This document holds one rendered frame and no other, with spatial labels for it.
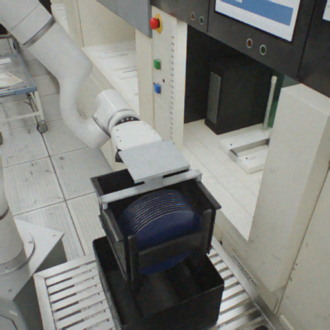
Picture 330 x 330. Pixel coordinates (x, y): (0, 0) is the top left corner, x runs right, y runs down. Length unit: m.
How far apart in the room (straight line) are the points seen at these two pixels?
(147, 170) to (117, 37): 2.19
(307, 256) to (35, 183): 2.23
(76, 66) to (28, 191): 1.98
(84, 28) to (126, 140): 2.01
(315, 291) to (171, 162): 0.48
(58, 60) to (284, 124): 0.50
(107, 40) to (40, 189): 1.23
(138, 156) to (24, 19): 0.36
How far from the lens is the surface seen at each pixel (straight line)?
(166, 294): 1.08
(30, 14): 0.81
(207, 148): 1.46
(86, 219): 2.39
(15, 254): 1.25
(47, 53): 0.82
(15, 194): 2.74
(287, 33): 0.77
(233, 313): 1.08
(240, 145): 1.44
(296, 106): 0.70
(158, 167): 0.68
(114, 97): 0.91
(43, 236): 1.30
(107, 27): 2.76
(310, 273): 0.92
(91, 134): 0.89
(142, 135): 0.77
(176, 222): 0.75
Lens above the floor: 1.69
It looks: 37 degrees down
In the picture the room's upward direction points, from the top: straight up
